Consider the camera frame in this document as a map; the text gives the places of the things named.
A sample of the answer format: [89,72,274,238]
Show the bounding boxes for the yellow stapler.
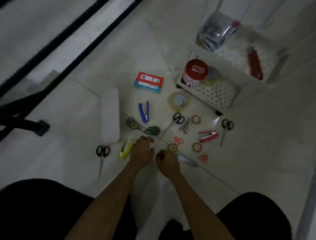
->
[118,139,134,160]

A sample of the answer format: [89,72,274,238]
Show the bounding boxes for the person's right forearm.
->
[168,173,236,240]

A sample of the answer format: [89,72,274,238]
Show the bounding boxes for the red utility knife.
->
[246,45,264,81]

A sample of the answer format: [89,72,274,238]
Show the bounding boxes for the red lidded round can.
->
[181,59,209,88]

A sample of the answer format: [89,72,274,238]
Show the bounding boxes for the clear bag of pens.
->
[196,12,240,52]

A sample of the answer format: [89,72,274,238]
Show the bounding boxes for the black metal railing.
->
[0,0,145,143]

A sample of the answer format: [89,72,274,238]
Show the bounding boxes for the person's left hand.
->
[129,135,155,171]

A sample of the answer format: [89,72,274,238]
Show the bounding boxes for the person's right hand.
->
[155,149,183,180]

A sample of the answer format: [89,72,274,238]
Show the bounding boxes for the long white plastic box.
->
[100,88,121,144]

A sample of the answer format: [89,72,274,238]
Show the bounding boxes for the person's left forearm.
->
[64,164,147,240]

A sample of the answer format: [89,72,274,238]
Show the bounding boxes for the person's black trousers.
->
[0,178,294,240]

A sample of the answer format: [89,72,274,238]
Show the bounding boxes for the green correction tape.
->
[143,126,161,136]

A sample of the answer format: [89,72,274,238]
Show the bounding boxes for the red blue tissue packet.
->
[134,72,164,94]

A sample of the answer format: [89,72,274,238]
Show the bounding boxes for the white small cart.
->
[172,0,291,117]

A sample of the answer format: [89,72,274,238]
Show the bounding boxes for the blue stapler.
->
[138,101,150,124]

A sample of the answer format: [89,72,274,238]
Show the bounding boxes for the black yellow handled scissors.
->
[220,118,234,147]

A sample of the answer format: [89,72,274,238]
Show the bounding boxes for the red stapler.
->
[198,131,219,143]

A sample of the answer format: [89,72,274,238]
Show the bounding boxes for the clear green utility knife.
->
[174,151,199,168]

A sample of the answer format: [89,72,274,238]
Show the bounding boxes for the white tiled staircase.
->
[24,69,62,92]

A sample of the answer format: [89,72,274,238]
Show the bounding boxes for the green tape dispenser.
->
[126,117,143,131]

